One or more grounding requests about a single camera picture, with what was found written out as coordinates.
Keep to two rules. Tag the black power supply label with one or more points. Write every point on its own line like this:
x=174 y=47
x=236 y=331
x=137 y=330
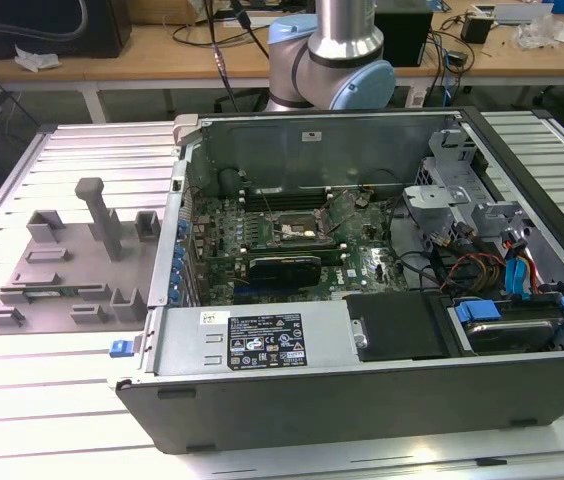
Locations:
x=264 y=342

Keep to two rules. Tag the hard disk in blue carrier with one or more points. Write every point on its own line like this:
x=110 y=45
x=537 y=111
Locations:
x=507 y=332

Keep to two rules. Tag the black RAM stick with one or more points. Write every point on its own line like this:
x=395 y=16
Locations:
x=292 y=248
x=287 y=192

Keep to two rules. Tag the silver bay cover latch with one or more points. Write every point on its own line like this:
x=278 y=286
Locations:
x=359 y=332

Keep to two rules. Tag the coin cell battery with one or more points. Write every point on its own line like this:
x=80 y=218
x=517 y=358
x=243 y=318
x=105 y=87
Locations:
x=362 y=201

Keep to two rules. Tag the green motherboard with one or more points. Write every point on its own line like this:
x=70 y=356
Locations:
x=367 y=235

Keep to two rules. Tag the black drive bay cover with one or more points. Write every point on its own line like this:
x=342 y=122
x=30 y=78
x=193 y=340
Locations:
x=397 y=325

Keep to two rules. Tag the blue case latch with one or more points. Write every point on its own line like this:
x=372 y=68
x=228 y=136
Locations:
x=121 y=348

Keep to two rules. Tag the black open PC case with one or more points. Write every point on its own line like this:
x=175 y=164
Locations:
x=362 y=410

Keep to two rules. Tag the large black box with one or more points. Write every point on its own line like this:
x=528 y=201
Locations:
x=62 y=47

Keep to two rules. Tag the black cylindrical part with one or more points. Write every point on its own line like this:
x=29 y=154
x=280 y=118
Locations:
x=229 y=182

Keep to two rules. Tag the small white handwritten sticker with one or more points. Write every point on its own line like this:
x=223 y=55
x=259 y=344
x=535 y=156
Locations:
x=208 y=317

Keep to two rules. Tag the small black box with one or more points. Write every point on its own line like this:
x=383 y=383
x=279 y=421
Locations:
x=476 y=29

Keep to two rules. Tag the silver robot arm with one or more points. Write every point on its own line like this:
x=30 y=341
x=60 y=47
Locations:
x=342 y=30

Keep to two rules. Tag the crumpled clear plastic bag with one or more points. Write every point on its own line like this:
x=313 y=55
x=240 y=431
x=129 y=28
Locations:
x=537 y=32

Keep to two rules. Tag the wooden desk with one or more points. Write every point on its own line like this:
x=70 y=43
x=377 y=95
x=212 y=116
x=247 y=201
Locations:
x=112 y=65

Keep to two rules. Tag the silver metal drive cage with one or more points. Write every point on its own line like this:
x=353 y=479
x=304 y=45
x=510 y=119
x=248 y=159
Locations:
x=442 y=200

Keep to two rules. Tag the black graphics card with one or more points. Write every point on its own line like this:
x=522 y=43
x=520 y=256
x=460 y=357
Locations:
x=284 y=272

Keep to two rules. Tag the silver power supply unit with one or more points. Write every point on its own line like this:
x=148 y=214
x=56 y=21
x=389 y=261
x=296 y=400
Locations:
x=187 y=345

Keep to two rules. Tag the small white case sticker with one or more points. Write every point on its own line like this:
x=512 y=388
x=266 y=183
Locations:
x=311 y=136

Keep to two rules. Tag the crumpled white paper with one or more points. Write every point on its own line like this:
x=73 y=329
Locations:
x=37 y=57

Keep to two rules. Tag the CPU socket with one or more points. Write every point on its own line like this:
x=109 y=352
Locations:
x=302 y=225

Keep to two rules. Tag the grey parts rack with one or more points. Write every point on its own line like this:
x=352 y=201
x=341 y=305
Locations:
x=87 y=270

